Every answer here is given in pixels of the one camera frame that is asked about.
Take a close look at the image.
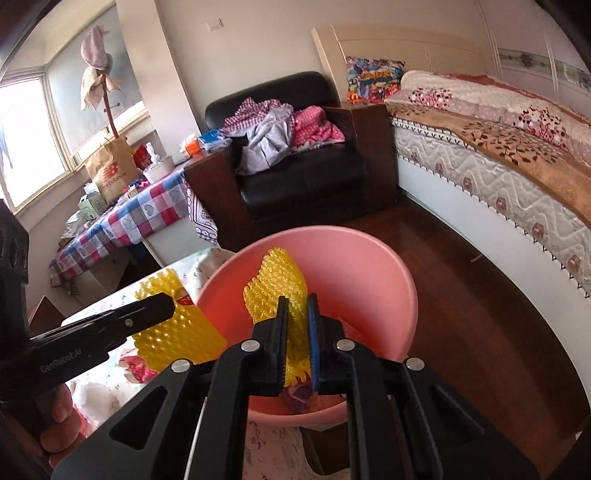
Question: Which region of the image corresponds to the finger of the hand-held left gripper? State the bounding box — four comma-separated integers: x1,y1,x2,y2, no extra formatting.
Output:
93,292,176,355

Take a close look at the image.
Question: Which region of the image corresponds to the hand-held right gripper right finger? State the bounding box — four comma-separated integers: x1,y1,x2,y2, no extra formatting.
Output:
307,294,541,480

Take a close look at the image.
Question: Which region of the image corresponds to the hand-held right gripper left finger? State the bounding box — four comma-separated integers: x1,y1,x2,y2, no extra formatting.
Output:
51,296,291,480

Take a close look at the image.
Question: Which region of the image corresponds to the yellow foam net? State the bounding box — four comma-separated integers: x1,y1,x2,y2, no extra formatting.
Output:
131,268,229,374
243,247,315,386

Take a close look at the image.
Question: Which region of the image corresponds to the pink paper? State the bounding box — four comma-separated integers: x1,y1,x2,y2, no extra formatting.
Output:
120,353,155,384

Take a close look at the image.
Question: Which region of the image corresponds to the pink plastic basin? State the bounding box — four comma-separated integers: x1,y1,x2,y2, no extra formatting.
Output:
196,226,419,423

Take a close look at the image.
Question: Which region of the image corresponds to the person's left hand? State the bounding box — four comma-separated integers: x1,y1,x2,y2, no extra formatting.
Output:
39,383,88,468

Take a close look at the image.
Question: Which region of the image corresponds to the checked heart tablecloth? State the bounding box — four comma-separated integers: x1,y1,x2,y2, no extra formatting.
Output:
48,164,195,287

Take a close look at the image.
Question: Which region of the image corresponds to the floral tablecloth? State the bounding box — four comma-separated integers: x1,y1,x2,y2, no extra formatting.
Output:
60,247,305,480

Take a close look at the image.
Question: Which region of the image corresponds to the clear plastic bag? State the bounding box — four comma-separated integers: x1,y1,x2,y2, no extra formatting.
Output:
62,210,88,238

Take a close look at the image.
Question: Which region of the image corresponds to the purple patterned cloth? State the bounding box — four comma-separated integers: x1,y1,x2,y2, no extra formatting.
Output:
187,180,219,245

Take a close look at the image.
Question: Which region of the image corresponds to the green cardboard box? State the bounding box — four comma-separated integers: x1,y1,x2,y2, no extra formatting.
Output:
78,194,107,220

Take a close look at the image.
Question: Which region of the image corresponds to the white bowl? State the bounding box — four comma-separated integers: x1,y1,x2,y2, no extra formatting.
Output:
143,156,175,183

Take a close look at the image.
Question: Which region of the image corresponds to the brown paper bag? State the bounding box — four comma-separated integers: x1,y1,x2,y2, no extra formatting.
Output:
84,137,144,204

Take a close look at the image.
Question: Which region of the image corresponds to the black armchair with clothes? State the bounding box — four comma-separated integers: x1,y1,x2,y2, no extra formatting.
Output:
185,71,400,252

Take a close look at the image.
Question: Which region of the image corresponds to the red packet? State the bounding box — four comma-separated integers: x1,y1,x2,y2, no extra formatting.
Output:
133,143,155,169

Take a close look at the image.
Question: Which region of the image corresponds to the blue plastic packet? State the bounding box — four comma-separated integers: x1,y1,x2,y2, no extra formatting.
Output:
198,130,232,151

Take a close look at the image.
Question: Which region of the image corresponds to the white framed window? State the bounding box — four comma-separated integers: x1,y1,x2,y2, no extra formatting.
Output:
0,76,52,210

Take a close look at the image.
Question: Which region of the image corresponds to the grey garment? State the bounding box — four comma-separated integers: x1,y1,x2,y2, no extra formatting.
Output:
238,106,296,175

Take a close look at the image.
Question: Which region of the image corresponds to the wooden coat rack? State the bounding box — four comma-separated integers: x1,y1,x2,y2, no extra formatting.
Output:
102,69,124,139

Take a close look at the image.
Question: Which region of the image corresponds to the bed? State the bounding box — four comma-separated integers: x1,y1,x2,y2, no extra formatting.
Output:
311,23,591,301

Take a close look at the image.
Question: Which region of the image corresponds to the pink dotted cloth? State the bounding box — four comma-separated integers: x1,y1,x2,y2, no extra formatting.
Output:
291,106,345,149

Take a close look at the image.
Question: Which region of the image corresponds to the pink checked garment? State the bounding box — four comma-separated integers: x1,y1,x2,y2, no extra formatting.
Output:
224,98,278,136

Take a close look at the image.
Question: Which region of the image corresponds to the beige cloth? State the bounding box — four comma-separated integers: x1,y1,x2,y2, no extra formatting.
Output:
80,69,110,112

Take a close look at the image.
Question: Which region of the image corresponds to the coat rack with hats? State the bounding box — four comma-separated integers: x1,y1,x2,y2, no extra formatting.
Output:
46,7,144,160

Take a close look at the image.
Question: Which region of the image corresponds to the colourful pillow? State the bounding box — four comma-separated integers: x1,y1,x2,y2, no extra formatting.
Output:
345,56,406,103

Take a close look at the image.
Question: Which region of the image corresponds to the pale pink hat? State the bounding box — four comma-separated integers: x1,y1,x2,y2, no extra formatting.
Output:
81,25,113,70

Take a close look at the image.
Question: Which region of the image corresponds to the brown floral blanket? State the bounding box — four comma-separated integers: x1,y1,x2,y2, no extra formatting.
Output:
385,69,591,213

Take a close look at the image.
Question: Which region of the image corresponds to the white wardrobe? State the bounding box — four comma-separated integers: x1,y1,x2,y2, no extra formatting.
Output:
480,0,591,93

